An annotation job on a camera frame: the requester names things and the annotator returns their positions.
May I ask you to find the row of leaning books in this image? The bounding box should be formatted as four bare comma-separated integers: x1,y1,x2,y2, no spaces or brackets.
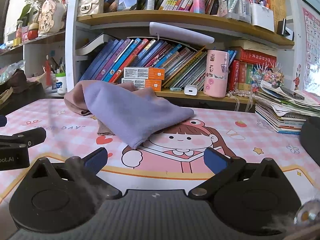
76,34,207,89

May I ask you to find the red books stack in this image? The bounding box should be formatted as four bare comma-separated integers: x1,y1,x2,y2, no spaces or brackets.
229,47,277,91

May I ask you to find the orange white box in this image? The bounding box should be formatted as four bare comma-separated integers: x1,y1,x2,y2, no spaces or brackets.
124,67,165,80
121,78,162,92

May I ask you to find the white long desk lamp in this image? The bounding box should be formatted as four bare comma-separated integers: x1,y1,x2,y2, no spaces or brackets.
149,22,215,46

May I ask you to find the stack of magazines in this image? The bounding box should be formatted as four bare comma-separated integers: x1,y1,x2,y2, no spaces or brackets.
254,80,319,135

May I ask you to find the white quilted mini purse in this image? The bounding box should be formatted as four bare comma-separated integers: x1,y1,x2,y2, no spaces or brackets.
77,0,104,17

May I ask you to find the dusty pink garment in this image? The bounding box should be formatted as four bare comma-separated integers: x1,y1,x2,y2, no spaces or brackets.
64,80,175,135

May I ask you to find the white green lid jar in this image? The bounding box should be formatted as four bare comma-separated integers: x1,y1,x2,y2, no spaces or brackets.
55,72,67,95

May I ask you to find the pink sticker tumbler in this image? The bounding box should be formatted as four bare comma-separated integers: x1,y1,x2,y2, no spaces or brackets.
203,50,229,98

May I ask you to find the white usb charger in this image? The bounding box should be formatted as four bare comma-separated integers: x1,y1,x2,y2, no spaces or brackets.
184,85,198,96

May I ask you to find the black bag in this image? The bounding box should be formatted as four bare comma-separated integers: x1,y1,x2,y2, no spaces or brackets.
1,69,46,115

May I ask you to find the lower orange white box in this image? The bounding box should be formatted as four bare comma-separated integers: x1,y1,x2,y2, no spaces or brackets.
121,78,162,92

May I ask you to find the white pen holder box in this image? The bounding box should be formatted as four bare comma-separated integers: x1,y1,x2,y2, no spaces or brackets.
250,3,274,32

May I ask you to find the lavender cloth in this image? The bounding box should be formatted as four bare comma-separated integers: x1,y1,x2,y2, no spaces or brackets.
84,81,194,149

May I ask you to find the white wooden bookshelf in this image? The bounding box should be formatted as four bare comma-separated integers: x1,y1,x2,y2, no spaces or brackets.
65,0,295,91

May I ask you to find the rabbit cartoon plaque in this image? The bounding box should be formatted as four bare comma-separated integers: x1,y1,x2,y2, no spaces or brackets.
39,0,66,35

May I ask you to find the pink cartoon desk mat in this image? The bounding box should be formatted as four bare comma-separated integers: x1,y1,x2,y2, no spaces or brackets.
1,99,319,202

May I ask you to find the upper orange white box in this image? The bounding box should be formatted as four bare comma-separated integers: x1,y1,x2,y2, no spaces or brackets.
124,67,165,80

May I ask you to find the black storage pouch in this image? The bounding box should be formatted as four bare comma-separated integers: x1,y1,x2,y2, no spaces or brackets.
299,116,320,165

